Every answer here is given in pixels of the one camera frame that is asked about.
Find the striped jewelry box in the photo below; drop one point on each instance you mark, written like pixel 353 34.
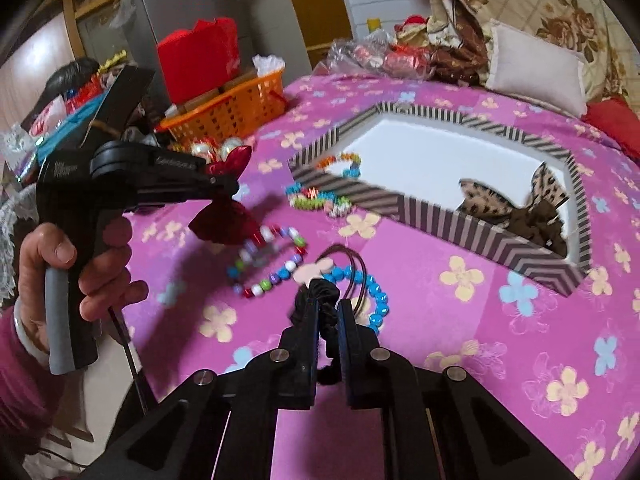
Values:
pixel 440 220

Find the pink floral bedsheet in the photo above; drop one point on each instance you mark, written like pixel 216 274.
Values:
pixel 450 360

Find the pale pink pillow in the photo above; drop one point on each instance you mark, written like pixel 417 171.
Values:
pixel 535 67

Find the leopard print hair bow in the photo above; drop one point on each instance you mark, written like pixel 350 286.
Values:
pixel 525 215

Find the shiny wrapped round ornaments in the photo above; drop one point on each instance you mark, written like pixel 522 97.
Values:
pixel 205 149

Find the red paper bag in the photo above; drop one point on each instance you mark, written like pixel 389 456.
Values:
pixel 200 60

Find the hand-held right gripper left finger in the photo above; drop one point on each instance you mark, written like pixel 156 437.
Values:
pixel 301 355

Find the white lace cloth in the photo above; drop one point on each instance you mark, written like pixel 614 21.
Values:
pixel 10 240

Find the clear plastic bag of sweets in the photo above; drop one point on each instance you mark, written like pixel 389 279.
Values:
pixel 380 57

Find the white plastic bag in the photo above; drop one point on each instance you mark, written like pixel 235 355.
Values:
pixel 269 65

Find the red cushion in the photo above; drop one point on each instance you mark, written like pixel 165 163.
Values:
pixel 612 120

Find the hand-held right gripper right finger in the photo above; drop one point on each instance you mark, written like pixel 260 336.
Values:
pixel 350 355

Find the black scrunchie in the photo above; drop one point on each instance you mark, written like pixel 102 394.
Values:
pixel 315 295

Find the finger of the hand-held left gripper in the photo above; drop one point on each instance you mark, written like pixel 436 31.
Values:
pixel 200 191
pixel 185 164

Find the person's left hand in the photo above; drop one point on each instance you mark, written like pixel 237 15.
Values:
pixel 107 280

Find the wooden door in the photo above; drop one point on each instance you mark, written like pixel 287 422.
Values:
pixel 320 0

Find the orange plastic basket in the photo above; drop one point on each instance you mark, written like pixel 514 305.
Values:
pixel 230 110

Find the red shiny hair bow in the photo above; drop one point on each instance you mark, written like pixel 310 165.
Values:
pixel 225 222

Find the brown floral quilt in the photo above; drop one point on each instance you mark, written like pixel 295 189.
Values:
pixel 550 5

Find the person's left forearm maroon sleeve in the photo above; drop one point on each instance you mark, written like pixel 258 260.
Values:
pixel 25 390

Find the red plush toy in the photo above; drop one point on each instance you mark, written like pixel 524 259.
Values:
pixel 412 24

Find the white bangle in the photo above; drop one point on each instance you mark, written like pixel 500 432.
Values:
pixel 27 337

